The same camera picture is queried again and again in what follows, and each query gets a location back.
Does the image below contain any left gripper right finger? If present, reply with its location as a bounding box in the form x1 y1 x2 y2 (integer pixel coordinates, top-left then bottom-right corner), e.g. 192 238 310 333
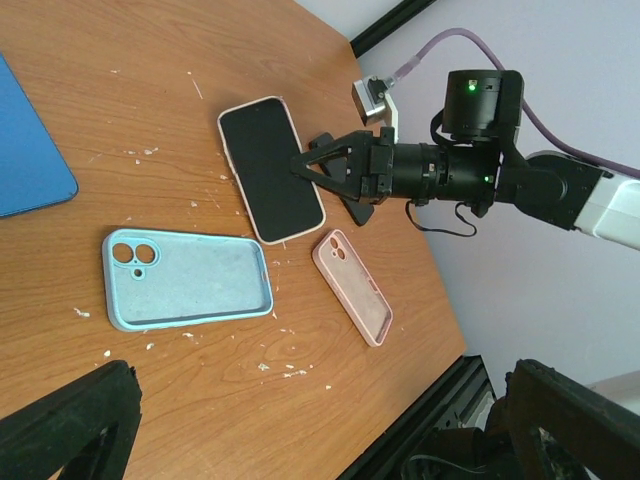
486 359 639 479

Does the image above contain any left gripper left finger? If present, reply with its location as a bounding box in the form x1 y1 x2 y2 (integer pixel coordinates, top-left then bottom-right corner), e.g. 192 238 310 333
1 360 142 479

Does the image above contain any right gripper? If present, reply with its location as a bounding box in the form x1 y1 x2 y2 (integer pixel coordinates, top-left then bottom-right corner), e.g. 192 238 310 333
288 125 396 226

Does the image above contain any pink phone black screen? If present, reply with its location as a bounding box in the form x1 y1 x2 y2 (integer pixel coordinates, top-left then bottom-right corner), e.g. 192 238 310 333
219 97 325 244

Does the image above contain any white phone case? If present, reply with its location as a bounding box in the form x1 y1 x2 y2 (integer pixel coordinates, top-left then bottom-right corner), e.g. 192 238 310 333
216 95 328 246

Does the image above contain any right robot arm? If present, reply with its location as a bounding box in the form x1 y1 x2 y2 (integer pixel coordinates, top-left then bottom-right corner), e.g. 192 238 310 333
291 70 639 249

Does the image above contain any pink phone case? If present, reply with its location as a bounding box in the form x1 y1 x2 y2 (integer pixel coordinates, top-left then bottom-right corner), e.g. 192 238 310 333
312 229 393 347

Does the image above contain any light blue phone case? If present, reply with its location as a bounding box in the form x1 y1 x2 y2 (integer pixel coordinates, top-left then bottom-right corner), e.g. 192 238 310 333
102 229 274 332

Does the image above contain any blue phone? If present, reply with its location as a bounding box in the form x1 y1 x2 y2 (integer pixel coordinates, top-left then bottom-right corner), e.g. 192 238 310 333
0 59 79 217

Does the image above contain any black aluminium frame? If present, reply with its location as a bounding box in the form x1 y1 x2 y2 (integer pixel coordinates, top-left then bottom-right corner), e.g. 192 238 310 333
339 0 496 480

